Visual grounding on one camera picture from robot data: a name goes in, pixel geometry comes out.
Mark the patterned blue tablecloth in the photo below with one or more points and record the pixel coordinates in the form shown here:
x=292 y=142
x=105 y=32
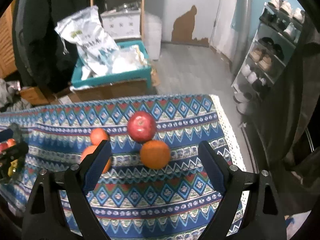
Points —
x=132 y=201

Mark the white shoe rack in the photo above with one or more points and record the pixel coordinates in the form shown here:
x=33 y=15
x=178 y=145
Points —
x=275 y=40

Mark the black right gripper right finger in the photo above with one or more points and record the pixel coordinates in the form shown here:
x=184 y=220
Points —
x=249 y=208

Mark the brown cardboard piece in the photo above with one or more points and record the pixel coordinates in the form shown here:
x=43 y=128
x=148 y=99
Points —
x=136 y=87

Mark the small tangerine upper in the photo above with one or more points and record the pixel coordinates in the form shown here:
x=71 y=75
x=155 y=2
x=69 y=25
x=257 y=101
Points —
x=98 y=135

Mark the red apple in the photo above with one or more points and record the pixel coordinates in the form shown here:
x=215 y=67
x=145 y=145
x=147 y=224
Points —
x=141 y=127

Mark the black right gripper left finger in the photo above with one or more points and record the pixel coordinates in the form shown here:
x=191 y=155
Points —
x=44 y=217

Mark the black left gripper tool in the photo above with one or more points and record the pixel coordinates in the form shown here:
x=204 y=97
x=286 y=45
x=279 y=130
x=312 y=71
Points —
x=13 y=152

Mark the white printed rice bag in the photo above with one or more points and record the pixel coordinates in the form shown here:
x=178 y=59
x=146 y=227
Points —
x=95 y=46

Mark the teal cardboard box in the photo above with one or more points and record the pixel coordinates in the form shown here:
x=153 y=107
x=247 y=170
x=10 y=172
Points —
x=144 y=73

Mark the white patterned storage box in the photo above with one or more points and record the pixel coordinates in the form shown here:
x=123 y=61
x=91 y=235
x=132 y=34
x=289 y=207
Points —
x=122 y=24

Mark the white cylindrical bin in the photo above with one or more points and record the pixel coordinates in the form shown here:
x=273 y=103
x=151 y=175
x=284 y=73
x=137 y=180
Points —
x=152 y=35

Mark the glossy large orange left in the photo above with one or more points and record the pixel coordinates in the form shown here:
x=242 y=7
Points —
x=90 y=150

